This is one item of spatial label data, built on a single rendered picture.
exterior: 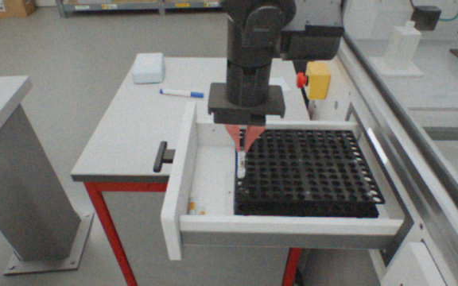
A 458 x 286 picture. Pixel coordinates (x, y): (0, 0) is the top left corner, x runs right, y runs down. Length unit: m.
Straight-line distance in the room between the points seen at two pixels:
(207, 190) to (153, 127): 0.35
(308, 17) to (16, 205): 1.21
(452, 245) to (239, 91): 0.29
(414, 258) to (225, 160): 0.36
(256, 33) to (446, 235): 0.30
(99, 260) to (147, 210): 0.73
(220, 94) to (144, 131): 0.46
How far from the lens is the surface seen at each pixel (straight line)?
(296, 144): 0.58
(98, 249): 1.59
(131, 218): 0.90
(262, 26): 0.32
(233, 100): 0.41
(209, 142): 0.66
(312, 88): 0.81
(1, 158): 1.22
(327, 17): 0.38
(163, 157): 0.53
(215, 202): 0.55
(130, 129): 0.87
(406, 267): 0.47
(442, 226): 0.43
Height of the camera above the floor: 1.26
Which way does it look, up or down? 40 degrees down
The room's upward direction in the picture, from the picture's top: straight up
